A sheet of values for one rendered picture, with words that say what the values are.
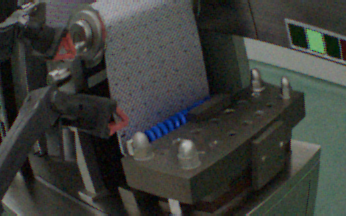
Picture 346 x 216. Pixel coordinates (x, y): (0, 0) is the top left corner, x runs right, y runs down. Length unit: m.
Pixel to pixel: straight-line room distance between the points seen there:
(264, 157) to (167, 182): 0.20
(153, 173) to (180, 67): 0.26
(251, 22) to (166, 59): 0.21
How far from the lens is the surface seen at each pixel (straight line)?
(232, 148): 1.32
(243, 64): 1.84
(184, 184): 1.25
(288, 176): 1.44
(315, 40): 1.38
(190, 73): 1.50
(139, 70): 1.40
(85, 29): 1.33
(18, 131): 1.11
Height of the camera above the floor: 1.59
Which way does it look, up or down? 22 degrees down
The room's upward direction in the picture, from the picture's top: 9 degrees counter-clockwise
